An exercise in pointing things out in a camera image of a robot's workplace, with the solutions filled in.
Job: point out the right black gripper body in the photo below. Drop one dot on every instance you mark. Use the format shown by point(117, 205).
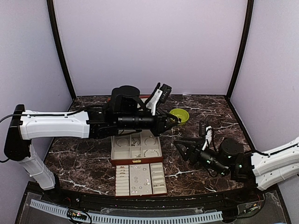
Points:
point(216, 166)

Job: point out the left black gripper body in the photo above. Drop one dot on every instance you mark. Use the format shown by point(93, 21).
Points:
point(130, 122)

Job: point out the brown wooden jewelry box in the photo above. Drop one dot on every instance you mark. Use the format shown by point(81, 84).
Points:
point(129, 149)

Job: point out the beige jewelry tray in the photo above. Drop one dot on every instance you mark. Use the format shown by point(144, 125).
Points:
point(140, 180)

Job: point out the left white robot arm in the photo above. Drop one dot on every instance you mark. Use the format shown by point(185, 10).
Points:
point(27, 125)

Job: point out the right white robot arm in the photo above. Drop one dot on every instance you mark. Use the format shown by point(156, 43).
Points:
point(262, 169)

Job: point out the green plastic bowl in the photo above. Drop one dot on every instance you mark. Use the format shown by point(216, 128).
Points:
point(182, 114)

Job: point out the silver bangle with charm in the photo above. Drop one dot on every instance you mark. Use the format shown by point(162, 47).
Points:
point(151, 153)

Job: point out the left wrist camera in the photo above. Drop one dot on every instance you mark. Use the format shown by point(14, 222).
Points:
point(158, 96)

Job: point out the black front rail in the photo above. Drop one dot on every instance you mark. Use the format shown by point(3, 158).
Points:
point(92, 189)

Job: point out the white slotted cable duct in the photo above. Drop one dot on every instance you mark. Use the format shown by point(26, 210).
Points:
point(117, 216)

